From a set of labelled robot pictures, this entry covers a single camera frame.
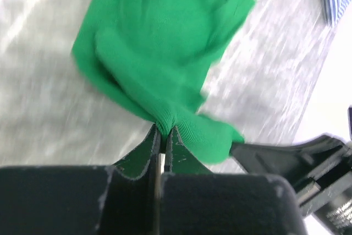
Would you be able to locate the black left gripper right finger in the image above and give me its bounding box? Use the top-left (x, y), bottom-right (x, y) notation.
top-left (159, 129), bottom-right (306, 234)

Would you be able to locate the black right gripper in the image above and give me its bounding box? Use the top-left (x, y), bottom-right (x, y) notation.
top-left (230, 134), bottom-right (351, 232)

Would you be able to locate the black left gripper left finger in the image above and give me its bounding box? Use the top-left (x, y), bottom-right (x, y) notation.
top-left (1, 126), bottom-right (161, 234)

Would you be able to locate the green garment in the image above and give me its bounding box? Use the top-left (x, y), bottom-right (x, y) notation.
top-left (72, 0), bottom-right (255, 164)

